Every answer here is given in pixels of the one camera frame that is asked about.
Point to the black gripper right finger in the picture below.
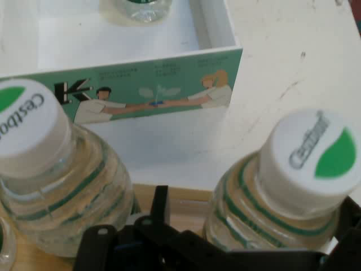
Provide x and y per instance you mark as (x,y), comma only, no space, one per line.
(352,240)

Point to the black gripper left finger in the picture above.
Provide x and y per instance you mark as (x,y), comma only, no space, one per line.
(160,203)

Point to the clear water bottle green label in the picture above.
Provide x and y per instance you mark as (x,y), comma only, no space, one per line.
(135,14)
(296,169)
(56,183)

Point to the wooden tray cream rim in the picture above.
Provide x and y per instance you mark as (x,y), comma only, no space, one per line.
(189,214)

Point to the white cardboard box green print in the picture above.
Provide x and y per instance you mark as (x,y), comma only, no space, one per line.
(169,84)

